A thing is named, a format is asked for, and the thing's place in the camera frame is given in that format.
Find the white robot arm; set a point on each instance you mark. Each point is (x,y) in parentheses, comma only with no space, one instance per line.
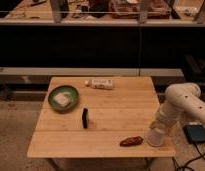
(179,98)

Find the white milk carton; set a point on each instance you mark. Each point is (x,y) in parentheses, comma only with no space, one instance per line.
(100,84)

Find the white ceramic cup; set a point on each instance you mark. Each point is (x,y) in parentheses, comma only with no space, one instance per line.
(155,137)

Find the green plate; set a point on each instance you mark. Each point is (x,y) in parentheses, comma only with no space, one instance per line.
(69,91)

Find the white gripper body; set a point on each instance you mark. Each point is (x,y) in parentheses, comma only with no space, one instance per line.
(166,121)

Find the long shelf bench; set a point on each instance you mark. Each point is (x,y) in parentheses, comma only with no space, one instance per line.
(44,38)

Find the wooden table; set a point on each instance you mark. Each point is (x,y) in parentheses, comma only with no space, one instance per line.
(113,115)

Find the dark red chili pepper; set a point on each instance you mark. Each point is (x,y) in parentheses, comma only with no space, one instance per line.
(131,141)

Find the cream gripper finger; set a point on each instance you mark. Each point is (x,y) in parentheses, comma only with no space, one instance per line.
(153,125)

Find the white sponge block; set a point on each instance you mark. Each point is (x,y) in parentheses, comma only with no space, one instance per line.
(61,99)

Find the black power box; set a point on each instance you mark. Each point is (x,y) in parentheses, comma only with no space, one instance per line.
(195,134)

